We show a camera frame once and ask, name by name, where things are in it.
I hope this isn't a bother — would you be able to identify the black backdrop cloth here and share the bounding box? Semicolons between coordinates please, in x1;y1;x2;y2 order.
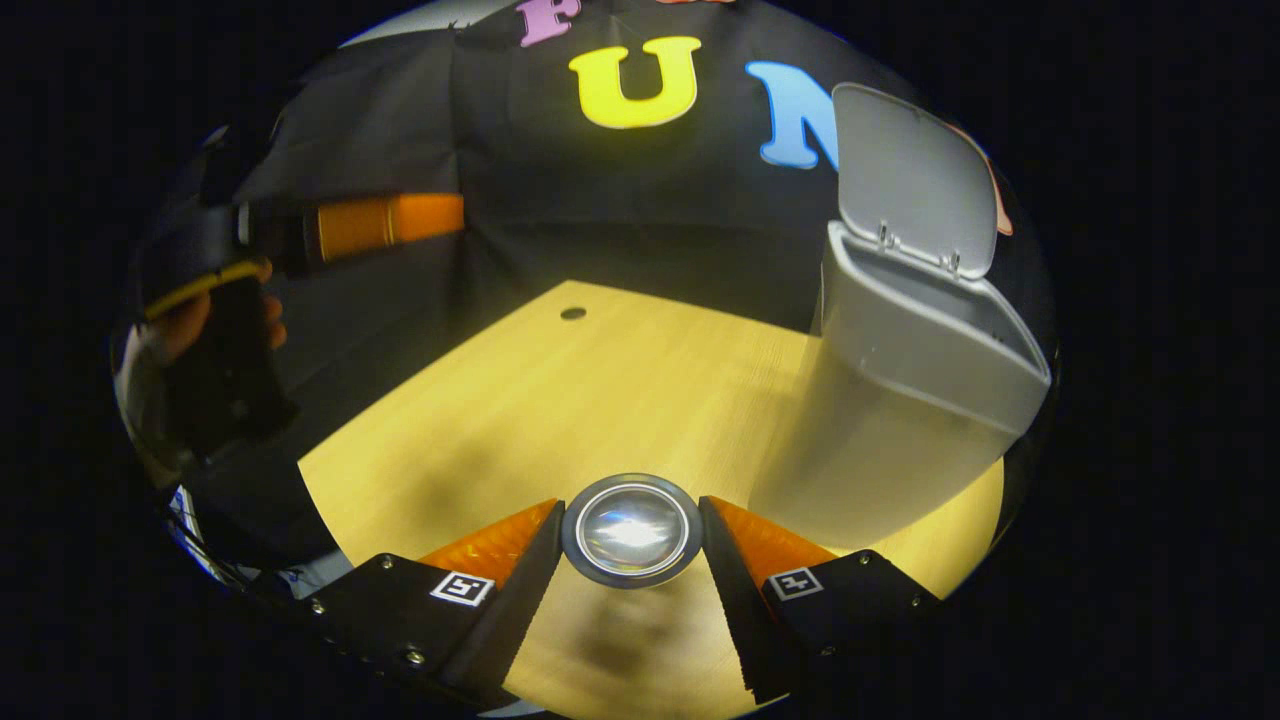
125;0;1059;571

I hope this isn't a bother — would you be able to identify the white desktop garbage bin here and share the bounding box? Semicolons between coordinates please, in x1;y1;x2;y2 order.
748;82;1053;553

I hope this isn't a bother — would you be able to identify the wooden desktop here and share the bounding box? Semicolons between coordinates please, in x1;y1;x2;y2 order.
297;280;1006;720

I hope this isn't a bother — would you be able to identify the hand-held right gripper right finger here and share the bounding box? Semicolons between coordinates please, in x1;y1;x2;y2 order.
697;495;943;704

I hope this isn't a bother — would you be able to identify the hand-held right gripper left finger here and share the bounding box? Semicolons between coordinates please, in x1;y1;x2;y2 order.
303;498;567;706

